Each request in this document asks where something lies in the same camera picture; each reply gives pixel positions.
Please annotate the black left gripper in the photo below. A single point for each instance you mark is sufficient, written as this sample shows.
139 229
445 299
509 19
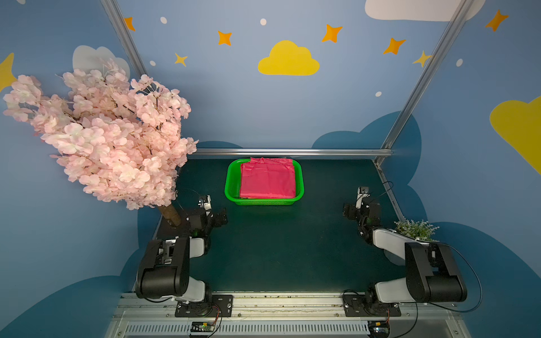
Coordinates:
215 217

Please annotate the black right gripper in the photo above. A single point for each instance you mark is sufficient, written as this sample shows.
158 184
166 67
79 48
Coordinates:
353 211

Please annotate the pink raincoat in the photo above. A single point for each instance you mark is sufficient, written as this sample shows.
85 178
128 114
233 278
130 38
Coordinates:
268 179

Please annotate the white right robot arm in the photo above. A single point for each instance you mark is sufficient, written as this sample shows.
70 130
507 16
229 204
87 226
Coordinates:
432 274

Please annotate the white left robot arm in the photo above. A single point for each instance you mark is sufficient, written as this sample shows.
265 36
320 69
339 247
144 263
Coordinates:
198 251

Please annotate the green plastic basket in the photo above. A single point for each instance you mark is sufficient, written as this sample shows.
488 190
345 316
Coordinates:
233 183

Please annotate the small potted green plant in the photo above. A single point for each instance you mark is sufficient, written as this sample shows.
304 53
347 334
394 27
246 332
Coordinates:
419 230

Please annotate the left circuit board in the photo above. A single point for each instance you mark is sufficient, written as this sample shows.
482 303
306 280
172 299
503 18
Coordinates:
202 328

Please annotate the circuit board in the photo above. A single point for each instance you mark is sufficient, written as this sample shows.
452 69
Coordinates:
202 328
379 329

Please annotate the right circuit board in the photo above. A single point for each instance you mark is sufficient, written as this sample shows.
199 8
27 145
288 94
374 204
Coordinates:
379 329

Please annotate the pink blossom artificial tree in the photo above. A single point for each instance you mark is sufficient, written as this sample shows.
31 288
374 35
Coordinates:
119 138

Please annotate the aluminium frame back rail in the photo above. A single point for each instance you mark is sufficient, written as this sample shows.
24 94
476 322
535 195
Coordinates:
313 153

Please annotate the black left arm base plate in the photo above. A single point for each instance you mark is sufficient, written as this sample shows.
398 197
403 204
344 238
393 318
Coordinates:
220 305

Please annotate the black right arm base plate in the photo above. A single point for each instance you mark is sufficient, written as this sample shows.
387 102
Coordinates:
367 305

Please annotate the aluminium front rail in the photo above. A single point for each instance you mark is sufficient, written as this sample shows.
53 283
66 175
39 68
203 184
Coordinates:
281 314

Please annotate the aluminium frame post right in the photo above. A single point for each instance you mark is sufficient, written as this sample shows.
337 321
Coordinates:
445 43

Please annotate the aluminium frame post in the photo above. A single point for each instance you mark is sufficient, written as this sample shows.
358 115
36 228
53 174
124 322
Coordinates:
445 43
116 18

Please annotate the aluminium frame post left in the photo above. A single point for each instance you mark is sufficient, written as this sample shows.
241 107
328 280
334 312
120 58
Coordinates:
116 18

